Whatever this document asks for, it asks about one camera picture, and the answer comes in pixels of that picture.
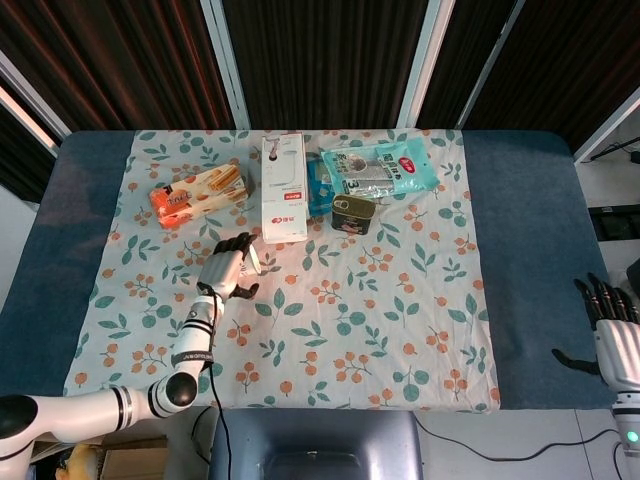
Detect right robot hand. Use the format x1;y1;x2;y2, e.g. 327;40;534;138
551;272;640;395

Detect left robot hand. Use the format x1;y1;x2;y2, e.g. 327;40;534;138
196;231;261;302

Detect white paper cup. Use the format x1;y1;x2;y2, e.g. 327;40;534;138
238;242;262;279

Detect orange biscuit box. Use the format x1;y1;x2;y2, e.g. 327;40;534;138
148;164;253;231

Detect floral tablecloth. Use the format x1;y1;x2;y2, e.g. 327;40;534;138
62;129;503;414

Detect tall white carton box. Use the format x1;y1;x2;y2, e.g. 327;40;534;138
261;131;309;245

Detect blue snack packet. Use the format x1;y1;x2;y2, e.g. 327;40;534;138
305;158;335;218

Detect green metal tin can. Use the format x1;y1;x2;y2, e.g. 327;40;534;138
330;194;377;235

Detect teal plastic snack bag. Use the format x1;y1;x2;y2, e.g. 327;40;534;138
320;137;442;200

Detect blue-grey chair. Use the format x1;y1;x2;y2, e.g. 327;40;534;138
208;409;427;480

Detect cardboard box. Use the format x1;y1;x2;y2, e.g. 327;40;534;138
29;433;169;480

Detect yellow plush toy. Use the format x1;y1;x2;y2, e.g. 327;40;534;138
54;443;101;480

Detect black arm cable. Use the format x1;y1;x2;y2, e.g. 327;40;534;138
197;282;234;480

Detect black floor cable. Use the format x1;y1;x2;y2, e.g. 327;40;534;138
417;417;619;462

